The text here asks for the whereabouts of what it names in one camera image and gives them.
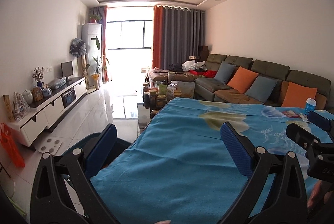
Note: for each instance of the light green canister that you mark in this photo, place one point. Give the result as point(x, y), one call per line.
point(162, 89)

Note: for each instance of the pile of white clothes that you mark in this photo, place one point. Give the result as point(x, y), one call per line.
point(193, 65)

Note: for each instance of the orange curtain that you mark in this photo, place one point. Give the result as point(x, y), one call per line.
point(105, 44)
point(158, 36)

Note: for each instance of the blue and white paper cup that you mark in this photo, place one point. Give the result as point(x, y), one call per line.
point(310, 105)

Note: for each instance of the blue and white ceramic box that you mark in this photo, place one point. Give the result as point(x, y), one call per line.
point(46, 91)

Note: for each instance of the small potted plant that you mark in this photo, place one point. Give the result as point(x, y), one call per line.
point(95, 18)

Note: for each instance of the white ceramic jar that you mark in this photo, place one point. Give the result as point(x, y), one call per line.
point(27, 96)

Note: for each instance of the wooden picture frame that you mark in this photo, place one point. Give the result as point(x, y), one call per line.
point(37, 94)

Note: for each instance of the wall socket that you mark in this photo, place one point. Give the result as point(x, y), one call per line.
point(47, 69)

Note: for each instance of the black monitor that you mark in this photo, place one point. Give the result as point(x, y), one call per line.
point(67, 68)

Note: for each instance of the olive green sofa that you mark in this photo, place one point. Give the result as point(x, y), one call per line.
point(268, 68)

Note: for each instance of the person's right hand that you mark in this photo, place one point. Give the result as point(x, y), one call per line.
point(315, 195)

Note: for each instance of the blue-grey cushion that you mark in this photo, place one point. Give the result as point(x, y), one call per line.
point(225, 72)
point(261, 89)

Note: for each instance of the red cloth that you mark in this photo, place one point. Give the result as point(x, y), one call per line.
point(206, 74)

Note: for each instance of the red snack wrapper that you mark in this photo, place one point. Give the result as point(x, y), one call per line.
point(291, 114)

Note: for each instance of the orange cushion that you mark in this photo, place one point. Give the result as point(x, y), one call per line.
point(298, 96)
point(242, 80)

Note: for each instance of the blue floral tablecloth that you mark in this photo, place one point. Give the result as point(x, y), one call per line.
point(169, 161)

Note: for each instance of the small plant in blue vase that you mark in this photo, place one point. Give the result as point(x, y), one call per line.
point(38, 76)

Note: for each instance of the ship model in clear wrap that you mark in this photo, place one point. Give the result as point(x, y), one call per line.
point(21, 106)

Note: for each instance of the white bathroom scale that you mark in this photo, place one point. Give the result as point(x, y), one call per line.
point(49, 144)

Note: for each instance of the tall tan box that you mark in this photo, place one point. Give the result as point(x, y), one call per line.
point(7, 108)

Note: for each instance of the grey curtain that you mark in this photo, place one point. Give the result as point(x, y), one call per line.
point(95, 11)
point(182, 36)

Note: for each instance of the teal trash bin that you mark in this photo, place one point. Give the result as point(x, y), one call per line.
point(86, 138)

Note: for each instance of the dark glass coffee table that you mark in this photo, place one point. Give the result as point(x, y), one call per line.
point(143, 114)

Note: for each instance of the tall plant in yellow pot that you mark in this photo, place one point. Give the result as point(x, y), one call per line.
point(95, 81)

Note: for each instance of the white floor air conditioner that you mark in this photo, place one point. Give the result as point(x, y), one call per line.
point(90, 38)

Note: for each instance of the small white wrapper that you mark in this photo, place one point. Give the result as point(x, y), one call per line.
point(304, 117)

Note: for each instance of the group of glass jars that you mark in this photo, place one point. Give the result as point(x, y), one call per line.
point(156, 98)

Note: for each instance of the brown boxes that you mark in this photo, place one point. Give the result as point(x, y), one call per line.
point(202, 51)

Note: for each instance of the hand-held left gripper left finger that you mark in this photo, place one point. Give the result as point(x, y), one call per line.
point(101, 151)

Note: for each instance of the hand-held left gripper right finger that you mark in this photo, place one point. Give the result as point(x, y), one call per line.
point(234, 145)

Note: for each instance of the orange mesh bag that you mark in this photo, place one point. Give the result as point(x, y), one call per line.
point(10, 145)

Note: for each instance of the covered standing fan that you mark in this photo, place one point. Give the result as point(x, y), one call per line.
point(77, 47)

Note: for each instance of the black clothes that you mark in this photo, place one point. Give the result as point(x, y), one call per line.
point(176, 68)

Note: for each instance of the white and black TV cabinet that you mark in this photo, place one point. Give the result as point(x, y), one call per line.
point(39, 119)

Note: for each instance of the clear plastic bag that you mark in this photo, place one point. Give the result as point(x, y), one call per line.
point(58, 82)

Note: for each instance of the window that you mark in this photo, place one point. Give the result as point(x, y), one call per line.
point(129, 57)

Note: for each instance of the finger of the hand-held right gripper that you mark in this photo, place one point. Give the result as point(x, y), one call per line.
point(300, 134)
point(319, 119)

